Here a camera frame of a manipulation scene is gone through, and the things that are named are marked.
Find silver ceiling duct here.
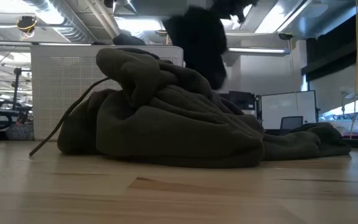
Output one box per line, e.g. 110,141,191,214
22,0,96,45

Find white perforated laundry basket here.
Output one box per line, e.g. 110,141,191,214
30,44,185,142

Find black monitor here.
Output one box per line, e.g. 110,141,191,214
227,90,256,111

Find black stand pole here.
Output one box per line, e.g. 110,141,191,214
11,67,24,110

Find white board panel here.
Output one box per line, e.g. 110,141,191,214
259,90,318,130

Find dark grey garment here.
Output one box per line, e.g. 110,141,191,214
112,32,147,47

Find black yellow ceiling cable reel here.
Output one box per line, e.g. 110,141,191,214
16,15,39,42

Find dark olive hoodie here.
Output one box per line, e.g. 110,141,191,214
29,47,352,169

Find grey office chair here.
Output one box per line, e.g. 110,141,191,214
279,115,305,130

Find patterned bag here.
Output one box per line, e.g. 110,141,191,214
5,122,35,141

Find ceiling light tube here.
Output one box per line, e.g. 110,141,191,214
227,46,292,57

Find black fuzzy garment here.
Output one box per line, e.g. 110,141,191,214
162,0,259,91

